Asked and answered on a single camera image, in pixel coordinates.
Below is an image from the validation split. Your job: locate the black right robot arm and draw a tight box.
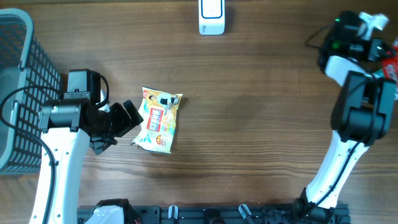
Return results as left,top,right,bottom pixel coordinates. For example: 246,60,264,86
290,11,397,223

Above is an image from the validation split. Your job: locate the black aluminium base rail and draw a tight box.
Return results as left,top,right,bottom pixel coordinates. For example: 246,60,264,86
77,204,351,224

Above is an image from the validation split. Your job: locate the white barcode scanner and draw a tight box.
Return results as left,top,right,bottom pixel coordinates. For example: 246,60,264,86
198,0,226,35

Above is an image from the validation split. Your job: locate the grey plastic shopping basket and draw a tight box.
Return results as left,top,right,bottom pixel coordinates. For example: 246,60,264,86
1,9,62,175

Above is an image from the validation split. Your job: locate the black left camera cable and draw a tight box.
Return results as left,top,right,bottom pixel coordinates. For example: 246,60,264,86
0,85,63,224

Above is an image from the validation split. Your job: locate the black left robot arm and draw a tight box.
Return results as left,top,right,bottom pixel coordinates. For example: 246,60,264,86
30,69,143,223

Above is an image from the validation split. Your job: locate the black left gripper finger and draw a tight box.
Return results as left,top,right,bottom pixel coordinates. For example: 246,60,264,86
123,100,144,128
89,138,118,155

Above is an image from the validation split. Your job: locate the green packet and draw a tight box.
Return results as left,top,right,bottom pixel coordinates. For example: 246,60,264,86
373,69,384,78

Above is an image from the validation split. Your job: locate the yellow wet wipes pack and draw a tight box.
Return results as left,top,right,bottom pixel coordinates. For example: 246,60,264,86
131,87,183,154

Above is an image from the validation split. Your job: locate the red snack bag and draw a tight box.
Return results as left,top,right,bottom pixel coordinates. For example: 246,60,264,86
382,38,397,81

